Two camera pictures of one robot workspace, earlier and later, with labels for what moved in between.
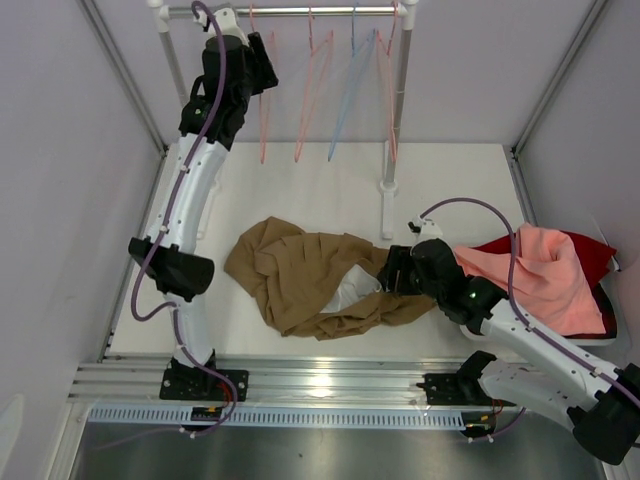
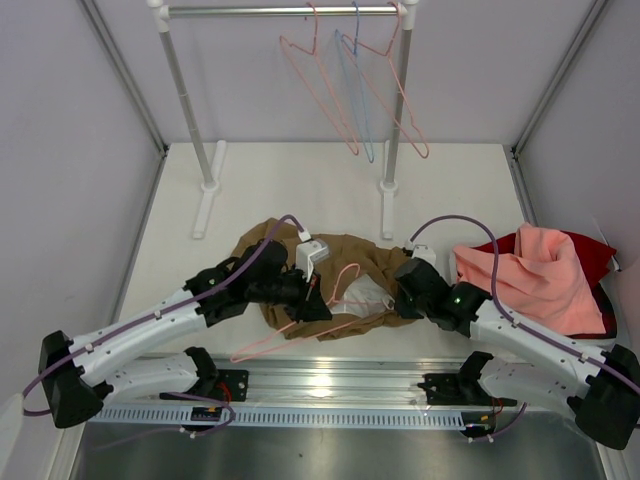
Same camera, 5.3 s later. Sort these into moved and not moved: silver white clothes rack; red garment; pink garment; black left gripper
Moved: black left gripper
Not moved: silver white clothes rack; pink garment; red garment
